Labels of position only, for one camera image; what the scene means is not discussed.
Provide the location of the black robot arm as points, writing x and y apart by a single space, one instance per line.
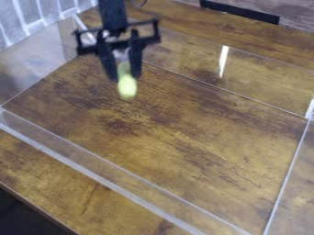
113 11

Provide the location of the clear acrylic triangular bracket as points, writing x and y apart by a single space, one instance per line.
84 27

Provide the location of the clear acrylic enclosure wall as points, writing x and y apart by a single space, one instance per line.
207 155

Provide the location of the green handled metal spoon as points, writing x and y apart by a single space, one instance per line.
128 83

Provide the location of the black bar in background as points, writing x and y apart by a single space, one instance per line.
239 11

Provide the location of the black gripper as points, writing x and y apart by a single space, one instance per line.
109 41

